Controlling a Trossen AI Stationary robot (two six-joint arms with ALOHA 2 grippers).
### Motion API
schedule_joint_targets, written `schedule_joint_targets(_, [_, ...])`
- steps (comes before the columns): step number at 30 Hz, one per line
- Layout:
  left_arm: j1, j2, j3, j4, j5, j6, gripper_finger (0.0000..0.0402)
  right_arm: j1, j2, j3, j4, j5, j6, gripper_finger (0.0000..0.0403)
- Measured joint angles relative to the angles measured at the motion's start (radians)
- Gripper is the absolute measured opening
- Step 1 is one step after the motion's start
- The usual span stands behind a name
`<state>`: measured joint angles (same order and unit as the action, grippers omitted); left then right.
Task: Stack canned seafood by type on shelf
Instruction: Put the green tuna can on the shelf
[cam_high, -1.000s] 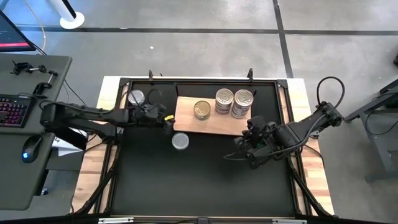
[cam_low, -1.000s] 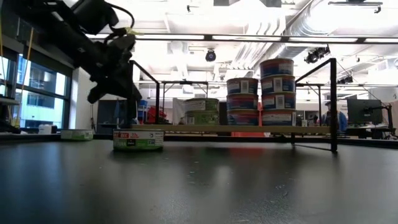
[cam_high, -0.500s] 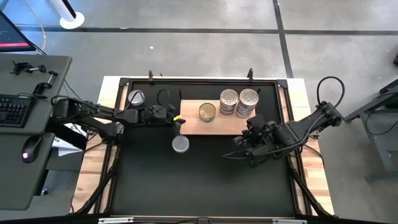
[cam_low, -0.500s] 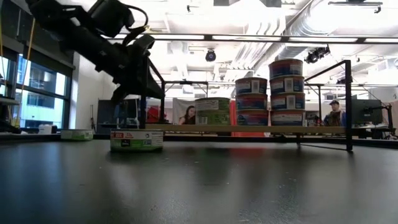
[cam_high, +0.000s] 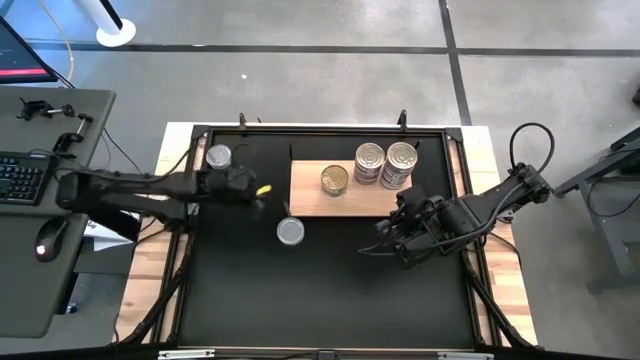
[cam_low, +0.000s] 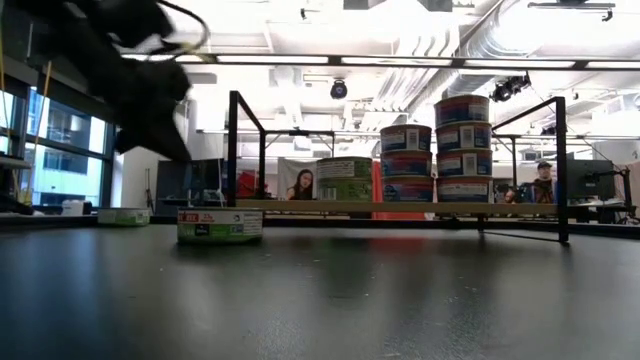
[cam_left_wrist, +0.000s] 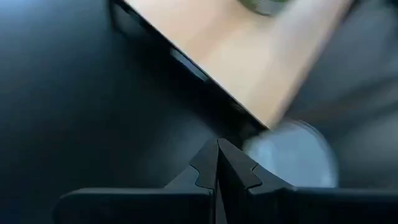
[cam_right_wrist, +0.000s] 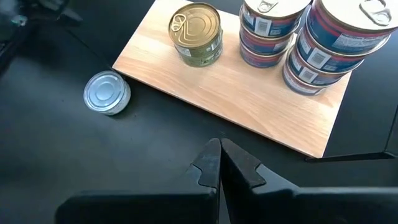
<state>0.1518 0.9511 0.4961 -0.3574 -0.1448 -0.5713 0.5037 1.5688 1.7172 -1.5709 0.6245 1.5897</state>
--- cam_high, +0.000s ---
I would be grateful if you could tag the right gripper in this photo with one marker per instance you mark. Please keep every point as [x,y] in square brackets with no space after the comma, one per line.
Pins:
[425,230]

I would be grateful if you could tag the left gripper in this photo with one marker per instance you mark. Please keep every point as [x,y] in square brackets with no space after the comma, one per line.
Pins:
[227,185]

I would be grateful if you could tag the light-green can silver lid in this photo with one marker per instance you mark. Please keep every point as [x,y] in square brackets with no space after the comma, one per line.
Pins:
[290,231]
[219,155]

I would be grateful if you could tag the wooden cutting board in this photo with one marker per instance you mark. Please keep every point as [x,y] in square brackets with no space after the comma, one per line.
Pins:
[310,200]

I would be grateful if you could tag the dark-green can gold lid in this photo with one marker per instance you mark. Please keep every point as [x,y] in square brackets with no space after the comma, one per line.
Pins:
[334,178]

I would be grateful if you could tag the gold-lid can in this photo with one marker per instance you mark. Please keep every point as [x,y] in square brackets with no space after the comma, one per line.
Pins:
[370,156]

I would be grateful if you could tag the blue can silver pull-tab lid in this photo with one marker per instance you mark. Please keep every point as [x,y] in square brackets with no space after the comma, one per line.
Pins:
[402,155]

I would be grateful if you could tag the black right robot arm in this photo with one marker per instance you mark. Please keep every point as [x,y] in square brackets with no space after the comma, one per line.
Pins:
[490,210]

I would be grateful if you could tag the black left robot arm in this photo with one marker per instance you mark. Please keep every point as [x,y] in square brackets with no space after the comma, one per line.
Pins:
[125,187]

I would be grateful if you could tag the black table edge clamp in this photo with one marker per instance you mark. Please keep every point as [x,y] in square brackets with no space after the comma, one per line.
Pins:
[402,121]
[242,122]

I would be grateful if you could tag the white paper sheet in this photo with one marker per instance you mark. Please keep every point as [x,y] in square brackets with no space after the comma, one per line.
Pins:
[107,240]

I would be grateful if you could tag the black desk clamp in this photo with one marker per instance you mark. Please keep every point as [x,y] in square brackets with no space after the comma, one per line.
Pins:
[65,142]
[35,107]

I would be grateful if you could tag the black computer mouse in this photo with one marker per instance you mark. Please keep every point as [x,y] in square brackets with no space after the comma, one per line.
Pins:
[50,240]

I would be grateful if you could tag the round-base floor stand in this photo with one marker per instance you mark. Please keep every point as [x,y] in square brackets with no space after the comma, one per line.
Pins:
[116,34]

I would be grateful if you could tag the backlit black keyboard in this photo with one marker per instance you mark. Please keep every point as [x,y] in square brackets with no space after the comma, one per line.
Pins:
[22,177]

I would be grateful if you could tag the dark grey desk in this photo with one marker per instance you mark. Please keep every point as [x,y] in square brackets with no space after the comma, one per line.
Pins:
[30,290]

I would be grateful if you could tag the black monitor red stripe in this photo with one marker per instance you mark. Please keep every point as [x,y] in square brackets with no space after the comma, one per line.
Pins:
[20,55]

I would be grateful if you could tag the black table rig frame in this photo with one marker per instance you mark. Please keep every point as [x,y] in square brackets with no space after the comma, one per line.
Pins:
[325,129]

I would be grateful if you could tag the silver metal bracket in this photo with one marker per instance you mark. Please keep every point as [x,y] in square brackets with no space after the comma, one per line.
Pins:
[465,356]
[185,354]

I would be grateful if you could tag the black metal desk frame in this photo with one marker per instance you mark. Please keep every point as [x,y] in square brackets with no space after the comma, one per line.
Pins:
[607,225]

